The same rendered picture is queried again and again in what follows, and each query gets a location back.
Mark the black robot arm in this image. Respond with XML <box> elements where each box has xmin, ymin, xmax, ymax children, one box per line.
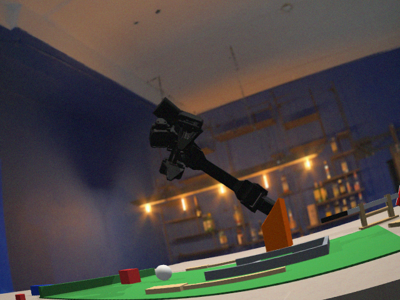
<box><xmin>149</xmin><ymin>97</ymin><xmax>276</xmax><ymax>215</ymax></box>

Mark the white golf ball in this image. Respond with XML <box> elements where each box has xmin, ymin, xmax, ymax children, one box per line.
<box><xmin>155</xmin><ymin>265</ymin><xmax>172</xmax><ymax>281</ymax></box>

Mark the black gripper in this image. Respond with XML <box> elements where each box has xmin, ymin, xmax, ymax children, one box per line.
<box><xmin>159</xmin><ymin>112</ymin><xmax>203</xmax><ymax>181</ymax></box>

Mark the green flat mat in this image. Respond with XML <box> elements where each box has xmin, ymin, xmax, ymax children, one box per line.
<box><xmin>39</xmin><ymin>225</ymin><xmax>400</xmax><ymax>300</ymax></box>

